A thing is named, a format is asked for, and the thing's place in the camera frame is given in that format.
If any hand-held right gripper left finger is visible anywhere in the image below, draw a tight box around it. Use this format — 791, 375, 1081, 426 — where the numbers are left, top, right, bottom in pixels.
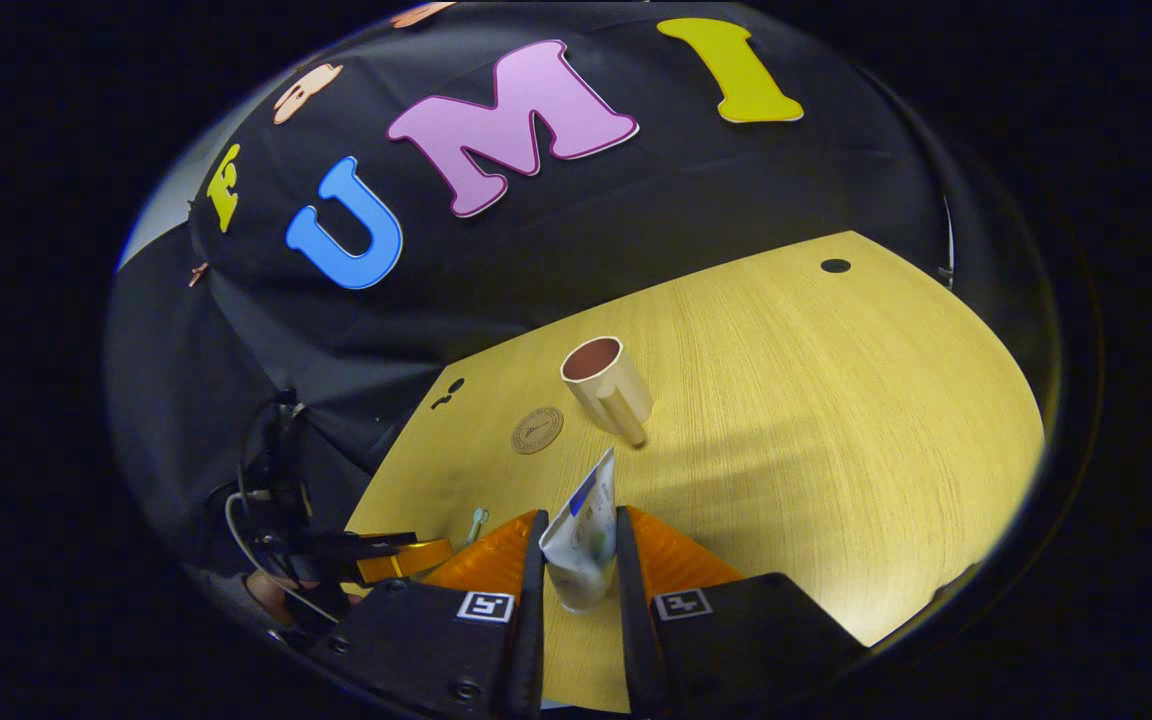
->
331, 510, 549, 720

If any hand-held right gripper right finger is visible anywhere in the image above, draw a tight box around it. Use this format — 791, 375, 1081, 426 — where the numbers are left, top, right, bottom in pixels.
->
616, 505, 869, 717

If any white toothpaste tube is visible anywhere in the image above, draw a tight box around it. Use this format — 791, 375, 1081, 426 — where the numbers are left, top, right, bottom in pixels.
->
539, 447, 619, 613

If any round wooden coaster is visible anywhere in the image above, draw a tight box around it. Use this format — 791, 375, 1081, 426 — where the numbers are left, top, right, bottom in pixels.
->
511, 406, 565, 456

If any beige cup with pink inside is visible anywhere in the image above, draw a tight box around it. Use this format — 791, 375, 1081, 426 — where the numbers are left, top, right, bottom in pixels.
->
560, 337, 655, 448

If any wooden desktop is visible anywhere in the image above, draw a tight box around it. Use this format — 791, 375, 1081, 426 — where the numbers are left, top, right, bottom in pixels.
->
344, 230, 1047, 713

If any black backdrop cloth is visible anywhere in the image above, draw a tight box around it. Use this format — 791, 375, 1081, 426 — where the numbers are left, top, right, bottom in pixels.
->
106, 0, 957, 601

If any white cable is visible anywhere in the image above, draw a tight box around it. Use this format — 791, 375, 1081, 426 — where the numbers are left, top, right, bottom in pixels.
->
224, 488, 339, 626

